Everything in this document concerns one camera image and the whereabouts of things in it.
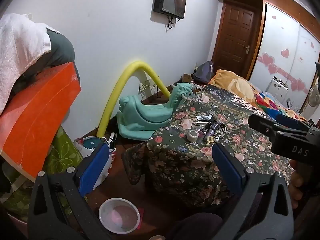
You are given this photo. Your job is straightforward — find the yellow foam tube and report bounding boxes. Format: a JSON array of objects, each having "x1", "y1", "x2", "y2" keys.
[{"x1": 97, "y1": 60, "x2": 173, "y2": 138}]

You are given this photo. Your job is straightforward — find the wall socket with plugs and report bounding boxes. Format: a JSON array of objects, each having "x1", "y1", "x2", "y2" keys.
[{"x1": 138, "y1": 79, "x2": 157, "y2": 93}]

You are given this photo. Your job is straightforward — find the teal packet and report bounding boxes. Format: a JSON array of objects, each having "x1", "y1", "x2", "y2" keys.
[{"x1": 84, "y1": 137, "x2": 101, "y2": 148}]

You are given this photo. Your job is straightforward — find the black wall monitor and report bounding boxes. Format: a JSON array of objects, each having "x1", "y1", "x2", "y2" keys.
[{"x1": 153, "y1": 0, "x2": 187, "y2": 20}]

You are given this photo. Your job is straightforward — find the teal plastic rocking horse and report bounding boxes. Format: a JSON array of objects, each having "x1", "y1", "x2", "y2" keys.
[{"x1": 116, "y1": 82, "x2": 198, "y2": 140}]

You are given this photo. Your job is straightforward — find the dark floral bedspread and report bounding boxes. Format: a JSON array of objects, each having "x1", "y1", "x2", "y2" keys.
[{"x1": 121, "y1": 84, "x2": 308, "y2": 207}]

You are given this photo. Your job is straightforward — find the purple backpack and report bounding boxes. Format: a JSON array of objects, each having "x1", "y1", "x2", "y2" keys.
[{"x1": 194, "y1": 61, "x2": 214, "y2": 83}]

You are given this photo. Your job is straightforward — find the white appliance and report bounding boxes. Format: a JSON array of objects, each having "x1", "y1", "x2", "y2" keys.
[{"x1": 265, "y1": 76, "x2": 290, "y2": 103}]

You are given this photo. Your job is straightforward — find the wardrobe with heart stickers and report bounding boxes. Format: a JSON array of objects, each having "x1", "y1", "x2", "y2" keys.
[{"x1": 250, "y1": 4, "x2": 320, "y2": 113}]

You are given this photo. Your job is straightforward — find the person's right hand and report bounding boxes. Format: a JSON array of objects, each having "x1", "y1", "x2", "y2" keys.
[{"x1": 289, "y1": 159, "x2": 315, "y2": 202}]

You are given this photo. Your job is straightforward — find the colourful patchwork quilt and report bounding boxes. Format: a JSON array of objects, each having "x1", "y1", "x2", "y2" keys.
[{"x1": 252, "y1": 90, "x2": 308, "y2": 120}]

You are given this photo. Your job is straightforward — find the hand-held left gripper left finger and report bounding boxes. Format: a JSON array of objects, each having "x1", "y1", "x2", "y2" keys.
[{"x1": 28, "y1": 142, "x2": 112, "y2": 240}]

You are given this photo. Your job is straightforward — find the clear plastic bowl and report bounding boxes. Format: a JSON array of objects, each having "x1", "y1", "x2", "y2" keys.
[{"x1": 98, "y1": 198, "x2": 141, "y2": 235}]

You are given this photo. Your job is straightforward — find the electric fan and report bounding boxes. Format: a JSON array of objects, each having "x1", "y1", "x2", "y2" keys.
[{"x1": 306, "y1": 82, "x2": 320, "y2": 113}]

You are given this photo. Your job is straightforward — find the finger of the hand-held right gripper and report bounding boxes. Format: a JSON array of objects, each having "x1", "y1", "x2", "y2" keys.
[
  {"x1": 248, "y1": 114, "x2": 282, "y2": 137},
  {"x1": 275, "y1": 113, "x2": 312, "y2": 132}
]

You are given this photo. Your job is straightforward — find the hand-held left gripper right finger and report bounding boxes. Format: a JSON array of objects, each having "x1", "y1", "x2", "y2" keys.
[{"x1": 212, "y1": 142, "x2": 294, "y2": 240}]

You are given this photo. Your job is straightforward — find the white plastic bag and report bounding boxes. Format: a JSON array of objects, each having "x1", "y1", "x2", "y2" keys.
[{"x1": 74, "y1": 136, "x2": 115, "y2": 189}]

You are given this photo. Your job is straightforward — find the green floral cloth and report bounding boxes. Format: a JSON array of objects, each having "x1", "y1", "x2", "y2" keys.
[{"x1": 0, "y1": 126, "x2": 84, "y2": 217}]

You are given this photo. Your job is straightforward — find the dark green cloth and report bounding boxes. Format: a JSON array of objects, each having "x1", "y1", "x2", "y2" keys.
[{"x1": 12, "y1": 29, "x2": 80, "y2": 85}]

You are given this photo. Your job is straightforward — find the orange blanket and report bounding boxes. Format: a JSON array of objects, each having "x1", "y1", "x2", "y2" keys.
[{"x1": 209, "y1": 69, "x2": 255, "y2": 103}]

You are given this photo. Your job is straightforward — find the brown wooden door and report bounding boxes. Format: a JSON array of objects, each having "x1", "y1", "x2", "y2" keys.
[{"x1": 211, "y1": 0, "x2": 260, "y2": 80}]

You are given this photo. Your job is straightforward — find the white textured towel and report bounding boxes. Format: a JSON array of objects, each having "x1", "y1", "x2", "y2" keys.
[{"x1": 0, "y1": 14, "x2": 52, "y2": 114}]

